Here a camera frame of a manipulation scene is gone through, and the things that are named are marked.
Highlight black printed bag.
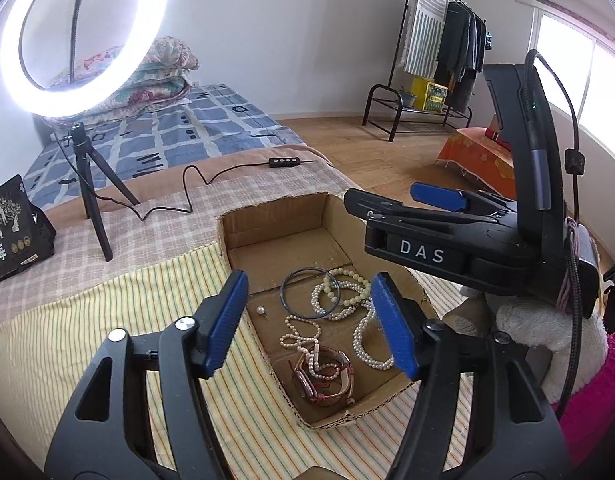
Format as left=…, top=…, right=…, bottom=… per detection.
left=0, top=175, right=57, bottom=287

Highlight cardboard box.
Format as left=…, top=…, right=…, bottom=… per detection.
left=217, top=191, right=435, bottom=431

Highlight black power cable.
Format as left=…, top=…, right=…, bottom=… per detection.
left=94, top=157, right=315, bottom=222

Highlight yellow striped cloth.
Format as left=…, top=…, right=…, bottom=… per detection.
left=0, top=245, right=488, bottom=480

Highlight striped hanging towel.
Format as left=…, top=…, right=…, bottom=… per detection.
left=400, top=0, right=448, bottom=75

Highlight folded floral quilt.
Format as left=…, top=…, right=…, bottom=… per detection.
left=50, top=36, right=200, bottom=116

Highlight white pearl necklace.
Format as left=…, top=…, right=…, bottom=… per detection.
left=310, top=277, right=397, bottom=372

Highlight black metal clothes rack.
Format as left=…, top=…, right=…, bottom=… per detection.
left=362, top=0, right=488, bottom=142

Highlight yellow box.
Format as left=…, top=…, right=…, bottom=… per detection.
left=411, top=77, right=449, bottom=112

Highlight black tripod stand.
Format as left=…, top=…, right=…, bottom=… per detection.
left=57, top=122, right=140, bottom=262

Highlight brown strap wristwatch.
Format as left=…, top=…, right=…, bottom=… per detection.
left=293, top=345, right=356, bottom=407

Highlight blue patterned bedsheet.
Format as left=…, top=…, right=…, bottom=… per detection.
left=24, top=82, right=308, bottom=211

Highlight black bangle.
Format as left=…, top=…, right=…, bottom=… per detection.
left=280, top=268, right=341, bottom=319

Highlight window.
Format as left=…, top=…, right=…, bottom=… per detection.
left=515, top=0, right=615, bottom=168

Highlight white ring light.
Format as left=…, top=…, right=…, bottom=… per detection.
left=0, top=0, right=169, bottom=116

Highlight person's right hand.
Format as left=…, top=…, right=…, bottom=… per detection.
left=457, top=286, right=608, bottom=403

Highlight orange covered low table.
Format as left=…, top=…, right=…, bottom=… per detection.
left=436, top=126, right=518, bottom=201

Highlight dark hanging clothes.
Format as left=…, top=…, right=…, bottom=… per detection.
left=435, top=1, right=488, bottom=111

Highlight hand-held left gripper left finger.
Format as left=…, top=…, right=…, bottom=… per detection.
left=44, top=270, right=250, bottom=480

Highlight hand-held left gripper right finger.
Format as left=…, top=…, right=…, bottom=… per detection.
left=371, top=272, right=573, bottom=480

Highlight black gooseneck phone holder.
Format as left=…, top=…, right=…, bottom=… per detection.
left=61, top=0, right=113, bottom=83

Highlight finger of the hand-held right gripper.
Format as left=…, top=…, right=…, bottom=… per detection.
left=343, top=188, right=513, bottom=227
left=410, top=182, right=519, bottom=214

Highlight checked beige blanket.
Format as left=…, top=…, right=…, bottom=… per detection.
left=0, top=162, right=348, bottom=328

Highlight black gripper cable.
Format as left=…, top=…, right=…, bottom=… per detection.
left=525, top=49, right=588, bottom=406

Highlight pink clothing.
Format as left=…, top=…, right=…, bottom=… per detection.
left=557, top=330, right=615, bottom=453

